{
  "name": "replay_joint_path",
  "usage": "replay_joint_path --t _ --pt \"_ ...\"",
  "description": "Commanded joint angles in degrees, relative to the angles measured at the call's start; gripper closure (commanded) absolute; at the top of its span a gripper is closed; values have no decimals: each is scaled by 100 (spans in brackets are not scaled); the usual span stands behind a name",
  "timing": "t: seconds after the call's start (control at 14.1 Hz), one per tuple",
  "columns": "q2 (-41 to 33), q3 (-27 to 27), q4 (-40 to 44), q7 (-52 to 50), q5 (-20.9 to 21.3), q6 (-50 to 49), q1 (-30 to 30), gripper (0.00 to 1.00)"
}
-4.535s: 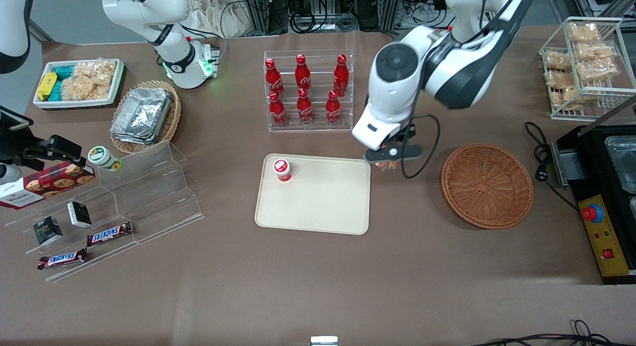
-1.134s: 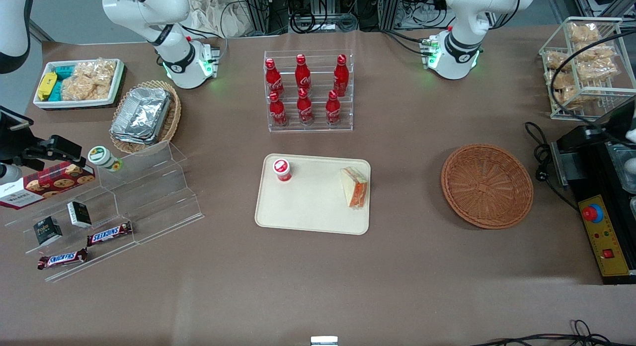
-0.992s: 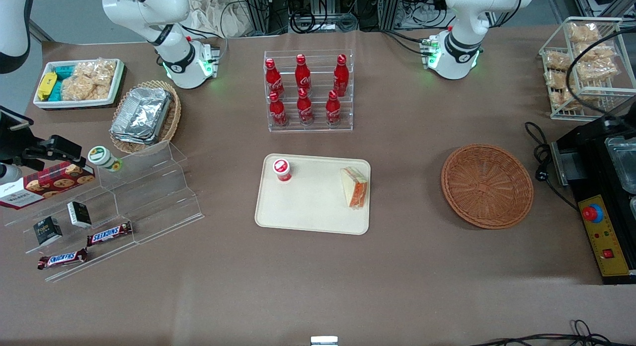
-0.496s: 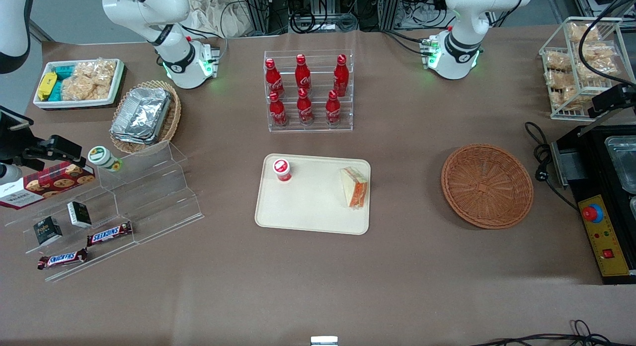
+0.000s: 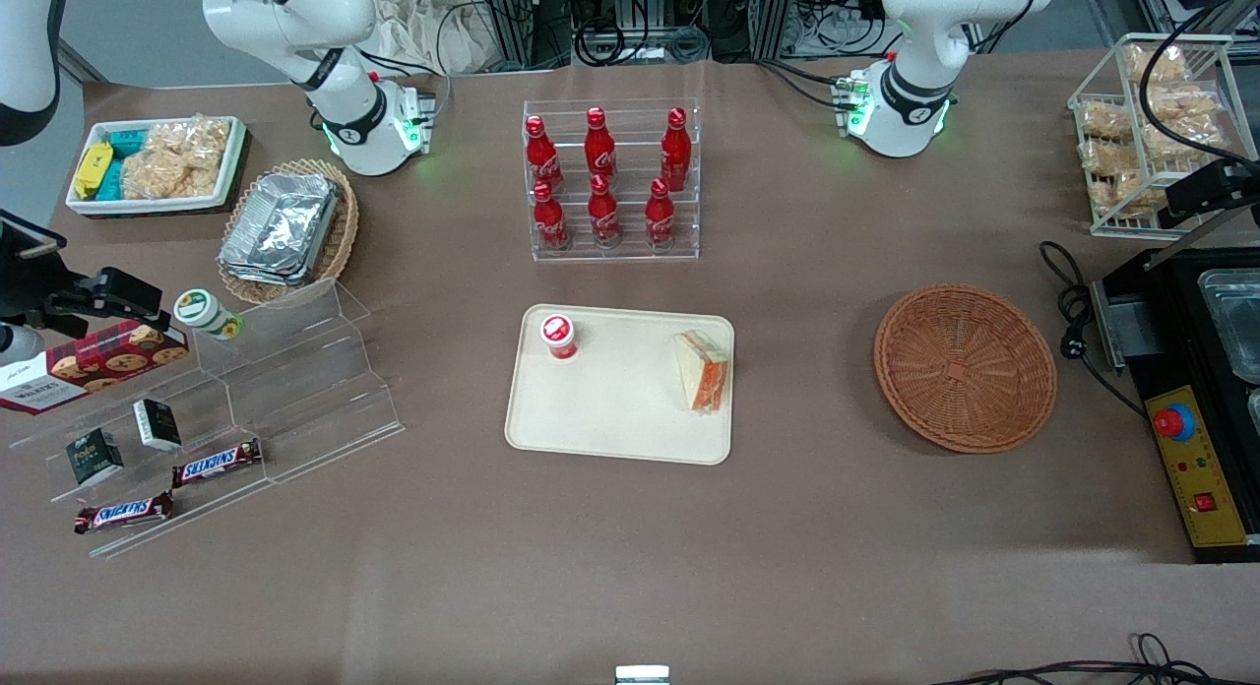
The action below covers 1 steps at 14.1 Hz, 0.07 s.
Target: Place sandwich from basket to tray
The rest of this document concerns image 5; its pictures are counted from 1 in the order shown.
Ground yellow snack pack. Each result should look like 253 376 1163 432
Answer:
74 142 115 200

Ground black power cable with plug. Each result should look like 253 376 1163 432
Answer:
1039 240 1150 417

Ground white rectangular bin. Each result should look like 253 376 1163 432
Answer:
66 116 247 218

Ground red cup with printed lid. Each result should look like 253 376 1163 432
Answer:
538 313 580 362

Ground light wicker basket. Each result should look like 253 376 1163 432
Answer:
217 158 360 307

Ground white wire basket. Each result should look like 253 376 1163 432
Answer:
1068 33 1260 241

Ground clear bag of crisps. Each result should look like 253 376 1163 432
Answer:
122 149 223 201
148 119 230 161

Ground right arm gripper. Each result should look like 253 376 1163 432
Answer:
0 211 164 340

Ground black sealing machine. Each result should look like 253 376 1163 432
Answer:
1091 247 1260 565

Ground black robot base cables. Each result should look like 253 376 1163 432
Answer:
758 57 892 111

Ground black floor cable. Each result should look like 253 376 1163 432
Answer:
935 633 1260 685

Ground Snickers bar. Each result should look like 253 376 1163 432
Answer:
74 491 175 536
172 439 264 489

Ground green lid jar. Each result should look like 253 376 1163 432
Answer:
174 288 244 342

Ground aluminium frame post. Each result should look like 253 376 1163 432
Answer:
756 0 800 61
482 0 537 68

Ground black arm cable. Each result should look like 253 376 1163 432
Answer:
1139 0 1260 166

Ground black coiled cable bundle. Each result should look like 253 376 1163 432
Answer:
574 11 712 66

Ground clear acrylic bottle rack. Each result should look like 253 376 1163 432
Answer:
522 99 702 263

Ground brown table cover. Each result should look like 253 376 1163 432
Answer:
0 47 1260 685

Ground beige cloth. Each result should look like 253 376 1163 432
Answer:
369 0 493 76

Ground small black carton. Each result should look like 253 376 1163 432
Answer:
133 398 183 453
66 427 126 487

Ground cream plastic tray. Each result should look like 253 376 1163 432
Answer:
504 304 736 467

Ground red tartan cookie box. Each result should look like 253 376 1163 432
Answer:
0 321 190 416

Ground red cola bottle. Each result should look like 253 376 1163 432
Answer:
525 115 564 194
533 181 570 252
645 178 677 249
661 107 692 192
588 174 622 249
585 107 618 179

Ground rice crisp snack pack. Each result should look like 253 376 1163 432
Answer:
1093 171 1172 219
1142 119 1224 166
1078 139 1143 176
1147 80 1228 122
1122 43 1194 88
1078 102 1133 141

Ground brown wicker basket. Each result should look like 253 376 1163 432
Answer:
873 284 1059 455

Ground triangular sandwich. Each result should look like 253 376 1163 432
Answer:
672 329 731 413

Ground stacked foil containers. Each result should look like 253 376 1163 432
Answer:
219 171 342 288

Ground clear acrylic stepped shelf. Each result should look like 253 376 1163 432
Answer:
10 277 406 560

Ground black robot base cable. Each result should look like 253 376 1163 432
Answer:
359 47 452 135

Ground sealer lever with black handle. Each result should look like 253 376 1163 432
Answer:
1145 158 1260 273

